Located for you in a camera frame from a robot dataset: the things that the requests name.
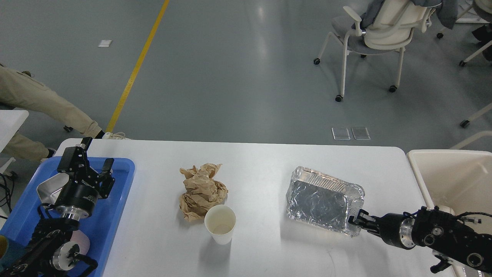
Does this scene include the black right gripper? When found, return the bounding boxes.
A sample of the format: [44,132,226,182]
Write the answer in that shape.
[347,209,416,250]

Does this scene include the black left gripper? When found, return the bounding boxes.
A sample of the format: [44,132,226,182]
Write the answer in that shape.
[55,137,115,221]

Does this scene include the stainless steel rectangular tray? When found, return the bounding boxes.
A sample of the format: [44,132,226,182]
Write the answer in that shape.
[37,172,69,207]

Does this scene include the aluminium foil container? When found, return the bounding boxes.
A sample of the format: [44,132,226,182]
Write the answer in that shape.
[285,166,365,238]

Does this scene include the pink plastic mug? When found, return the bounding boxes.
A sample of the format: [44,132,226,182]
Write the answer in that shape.
[71,230,91,255]

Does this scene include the white paper cup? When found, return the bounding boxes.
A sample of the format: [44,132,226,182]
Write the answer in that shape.
[204,204,237,245]

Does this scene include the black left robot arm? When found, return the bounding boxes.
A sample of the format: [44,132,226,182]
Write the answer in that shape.
[1,137,115,277]

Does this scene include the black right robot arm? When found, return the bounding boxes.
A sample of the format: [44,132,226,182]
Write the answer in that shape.
[348,206,492,274]

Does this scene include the white sneaker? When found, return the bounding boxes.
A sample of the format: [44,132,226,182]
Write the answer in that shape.
[102,132,130,140]

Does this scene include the blue plastic tray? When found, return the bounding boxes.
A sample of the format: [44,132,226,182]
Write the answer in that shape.
[1,157,135,277]

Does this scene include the floor outlet plate right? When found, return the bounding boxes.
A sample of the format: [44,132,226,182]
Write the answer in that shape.
[351,127,371,140]

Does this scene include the white side table left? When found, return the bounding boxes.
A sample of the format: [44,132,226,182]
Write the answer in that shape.
[0,109,29,152]

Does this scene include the beige plastic bin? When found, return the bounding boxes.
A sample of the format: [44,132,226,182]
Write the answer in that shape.
[407,149,492,215]

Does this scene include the person in beige trousers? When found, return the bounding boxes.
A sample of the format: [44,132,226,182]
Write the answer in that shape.
[0,65,112,161]

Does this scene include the crumpled brown paper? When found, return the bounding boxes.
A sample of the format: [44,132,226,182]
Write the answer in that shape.
[179,163,228,222]

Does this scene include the white floor marker tile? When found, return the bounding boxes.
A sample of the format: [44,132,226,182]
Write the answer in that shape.
[97,39,113,48]

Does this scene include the teal object bottom left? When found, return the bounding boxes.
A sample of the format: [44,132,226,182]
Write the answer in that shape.
[0,235,26,272]

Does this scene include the white chair base right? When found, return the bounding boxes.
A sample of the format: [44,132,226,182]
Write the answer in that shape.
[435,0,492,150]

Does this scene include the white office chair grey seat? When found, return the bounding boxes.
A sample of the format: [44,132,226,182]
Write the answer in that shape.
[313,0,439,102]

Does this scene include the grey jacket on chair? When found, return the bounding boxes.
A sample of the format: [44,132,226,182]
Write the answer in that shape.
[360,0,457,29]

